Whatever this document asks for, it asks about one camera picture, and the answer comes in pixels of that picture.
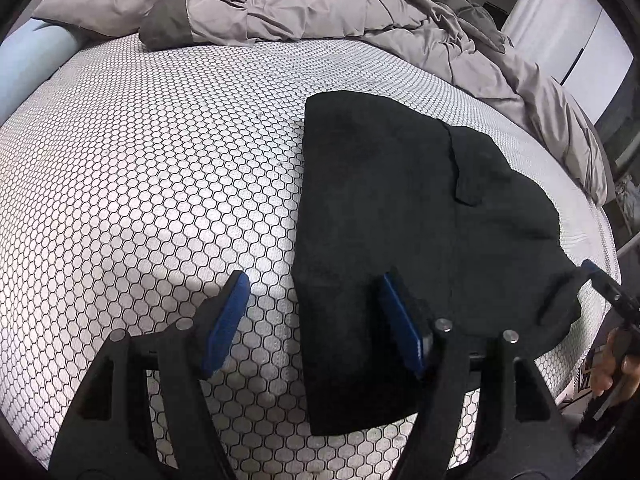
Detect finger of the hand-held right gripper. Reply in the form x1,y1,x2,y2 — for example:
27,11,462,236
581,259,640,322

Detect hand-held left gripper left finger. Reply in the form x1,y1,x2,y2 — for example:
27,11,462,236
47,270,251,480

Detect person's right hand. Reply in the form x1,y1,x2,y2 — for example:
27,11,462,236
589,329,625,397

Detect grey pillow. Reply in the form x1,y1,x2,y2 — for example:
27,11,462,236
32,0,201,41

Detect bed with honeycomb-pattern sheet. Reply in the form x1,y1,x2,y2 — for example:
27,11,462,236
0,35,622,478

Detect black pants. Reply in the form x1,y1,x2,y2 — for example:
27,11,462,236
292,91,585,437

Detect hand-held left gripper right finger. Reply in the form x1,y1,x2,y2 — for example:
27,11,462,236
377,272,576,480

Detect light blue pillow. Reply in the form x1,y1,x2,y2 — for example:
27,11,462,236
0,19,81,123

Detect white wardrobe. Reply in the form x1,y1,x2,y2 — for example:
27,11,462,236
500,0,634,126

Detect grey crumpled duvet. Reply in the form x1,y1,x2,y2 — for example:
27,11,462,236
139,0,609,207

